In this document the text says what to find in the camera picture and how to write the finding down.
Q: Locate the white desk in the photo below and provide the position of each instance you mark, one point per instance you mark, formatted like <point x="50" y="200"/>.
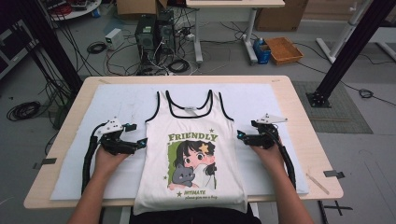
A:
<point x="236" y="3"/>

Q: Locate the white cartoon print tank top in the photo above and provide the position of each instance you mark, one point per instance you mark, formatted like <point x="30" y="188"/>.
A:
<point x="190" y="127"/>

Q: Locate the person's left hand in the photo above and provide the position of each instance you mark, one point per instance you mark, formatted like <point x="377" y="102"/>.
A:
<point x="107" y="163"/>

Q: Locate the blue box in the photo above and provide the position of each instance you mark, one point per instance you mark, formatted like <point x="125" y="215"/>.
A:
<point x="262" y="53"/>

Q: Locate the grey floor mat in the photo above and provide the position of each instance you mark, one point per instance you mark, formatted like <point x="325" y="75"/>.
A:
<point x="342" y="115"/>

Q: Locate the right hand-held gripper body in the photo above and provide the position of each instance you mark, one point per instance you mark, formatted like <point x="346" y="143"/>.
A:
<point x="264" y="138"/>

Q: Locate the large cardboard box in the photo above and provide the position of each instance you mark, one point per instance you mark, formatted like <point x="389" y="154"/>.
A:
<point x="280" y="15"/>

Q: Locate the open cardboard box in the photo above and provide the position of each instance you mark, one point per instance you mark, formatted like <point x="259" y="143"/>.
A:
<point x="137" y="7"/>

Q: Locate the black metal frame post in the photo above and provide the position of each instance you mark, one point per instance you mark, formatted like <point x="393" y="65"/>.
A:
<point x="53" y="46"/>
<point x="351" y="49"/>

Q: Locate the thin wooden stick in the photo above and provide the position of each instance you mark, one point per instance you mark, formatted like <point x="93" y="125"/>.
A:
<point x="317" y="184"/>

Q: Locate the black tape piece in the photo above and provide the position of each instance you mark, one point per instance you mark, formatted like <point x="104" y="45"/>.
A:
<point x="49" y="161"/>
<point x="330" y="173"/>

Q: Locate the shallow brown cardboard tray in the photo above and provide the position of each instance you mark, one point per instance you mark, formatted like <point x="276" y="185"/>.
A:
<point x="283" y="49"/>

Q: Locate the black computer tower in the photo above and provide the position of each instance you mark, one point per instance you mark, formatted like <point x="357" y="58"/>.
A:
<point x="166" y="31"/>
<point x="145" y="37"/>

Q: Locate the white metal stand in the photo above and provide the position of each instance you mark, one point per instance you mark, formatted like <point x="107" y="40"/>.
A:
<point x="345" y="34"/>

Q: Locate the round white table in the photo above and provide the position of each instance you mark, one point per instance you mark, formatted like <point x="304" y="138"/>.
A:
<point x="77" y="11"/>

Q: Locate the person's black clothing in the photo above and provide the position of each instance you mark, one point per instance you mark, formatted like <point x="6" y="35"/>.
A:
<point x="196" y="217"/>

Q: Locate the small white device box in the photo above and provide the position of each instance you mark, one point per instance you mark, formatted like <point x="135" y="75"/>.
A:
<point x="114" y="39"/>

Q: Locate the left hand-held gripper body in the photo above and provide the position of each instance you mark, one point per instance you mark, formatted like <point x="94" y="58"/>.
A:
<point x="115" y="143"/>

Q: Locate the person's right hand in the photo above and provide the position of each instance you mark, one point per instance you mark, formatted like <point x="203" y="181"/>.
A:
<point x="272" y="158"/>

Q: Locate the white foam mat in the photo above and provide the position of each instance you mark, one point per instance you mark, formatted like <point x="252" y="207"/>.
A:
<point x="249" y="99"/>

